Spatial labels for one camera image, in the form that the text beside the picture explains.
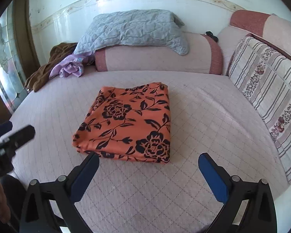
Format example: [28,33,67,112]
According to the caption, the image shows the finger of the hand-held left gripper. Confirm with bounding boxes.
[0,125,36,150]
[0,121,13,139]

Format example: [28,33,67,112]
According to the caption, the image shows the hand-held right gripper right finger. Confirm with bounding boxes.
[198,153,278,233]

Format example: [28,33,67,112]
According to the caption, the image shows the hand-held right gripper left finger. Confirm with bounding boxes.
[19,153,100,233]

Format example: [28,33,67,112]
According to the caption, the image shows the orange black floral cloth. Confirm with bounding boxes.
[72,83,171,164]

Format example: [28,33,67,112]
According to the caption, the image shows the brown garment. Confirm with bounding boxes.
[25,42,78,93]

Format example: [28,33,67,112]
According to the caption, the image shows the patterned glass window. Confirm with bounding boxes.
[0,5,29,117]

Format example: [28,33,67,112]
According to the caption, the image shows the purple floral cloth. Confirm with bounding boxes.
[49,53,95,78]

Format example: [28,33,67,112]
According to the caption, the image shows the striped floral cushion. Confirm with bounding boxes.
[227,36,291,186]

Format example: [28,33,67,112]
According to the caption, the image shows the pink bolster cushion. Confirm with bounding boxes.
[94,32,224,75]

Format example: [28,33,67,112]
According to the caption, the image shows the black sunglasses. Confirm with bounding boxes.
[205,31,219,43]

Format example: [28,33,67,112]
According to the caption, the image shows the grey quilted blanket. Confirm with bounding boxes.
[73,9,190,56]

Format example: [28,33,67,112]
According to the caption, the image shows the pink red backrest cushion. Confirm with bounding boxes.
[217,10,291,76]

